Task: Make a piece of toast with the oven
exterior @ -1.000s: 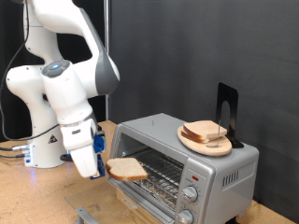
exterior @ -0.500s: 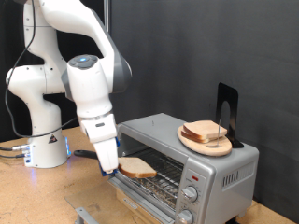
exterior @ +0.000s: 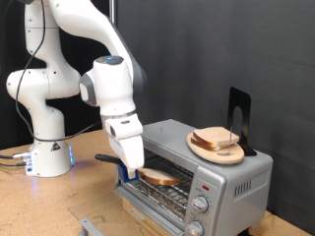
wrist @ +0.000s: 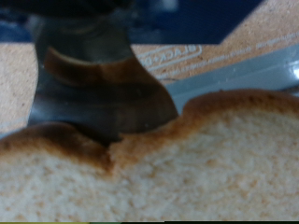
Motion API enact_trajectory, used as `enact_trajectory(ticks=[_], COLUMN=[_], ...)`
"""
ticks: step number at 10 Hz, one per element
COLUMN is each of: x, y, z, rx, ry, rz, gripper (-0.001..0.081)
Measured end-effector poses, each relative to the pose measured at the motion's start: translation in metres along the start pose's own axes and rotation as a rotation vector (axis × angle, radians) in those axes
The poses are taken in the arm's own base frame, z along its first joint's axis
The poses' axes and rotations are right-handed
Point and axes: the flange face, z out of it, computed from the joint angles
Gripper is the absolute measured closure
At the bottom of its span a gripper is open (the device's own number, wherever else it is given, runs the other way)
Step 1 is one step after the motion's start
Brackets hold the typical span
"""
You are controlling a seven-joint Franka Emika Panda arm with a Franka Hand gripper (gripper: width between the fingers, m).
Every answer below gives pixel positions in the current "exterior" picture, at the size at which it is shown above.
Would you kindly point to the aluminium foil oven liner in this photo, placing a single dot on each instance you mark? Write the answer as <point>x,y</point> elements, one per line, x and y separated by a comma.
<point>157,206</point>

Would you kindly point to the black metal bookend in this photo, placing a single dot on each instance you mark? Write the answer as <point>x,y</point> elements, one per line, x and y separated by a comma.
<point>239,98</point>

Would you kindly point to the thin metal pin on board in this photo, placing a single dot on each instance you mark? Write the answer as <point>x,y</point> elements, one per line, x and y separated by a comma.
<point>231,144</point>

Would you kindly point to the vertical metal pole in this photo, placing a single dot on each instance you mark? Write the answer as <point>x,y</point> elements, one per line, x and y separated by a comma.
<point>113,10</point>

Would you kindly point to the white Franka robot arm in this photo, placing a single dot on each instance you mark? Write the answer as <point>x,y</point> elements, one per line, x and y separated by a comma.
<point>42,85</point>

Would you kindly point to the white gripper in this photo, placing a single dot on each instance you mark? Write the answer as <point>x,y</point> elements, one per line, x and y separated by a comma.
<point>131,150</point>

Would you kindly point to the round wooden board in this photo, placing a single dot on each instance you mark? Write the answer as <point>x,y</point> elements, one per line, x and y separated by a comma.
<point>216,158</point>

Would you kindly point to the silver oven knob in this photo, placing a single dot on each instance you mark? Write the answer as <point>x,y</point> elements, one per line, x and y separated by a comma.
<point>196,228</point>
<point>200,204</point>

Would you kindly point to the white bread slice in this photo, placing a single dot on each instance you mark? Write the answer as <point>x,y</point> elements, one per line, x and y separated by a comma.
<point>201,144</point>
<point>213,135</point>
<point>157,177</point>

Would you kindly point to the red oven indicator light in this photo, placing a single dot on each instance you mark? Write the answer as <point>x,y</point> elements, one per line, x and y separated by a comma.
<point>206,188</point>

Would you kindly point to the silver toaster oven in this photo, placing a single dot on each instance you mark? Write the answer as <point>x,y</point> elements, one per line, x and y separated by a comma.
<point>229,203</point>

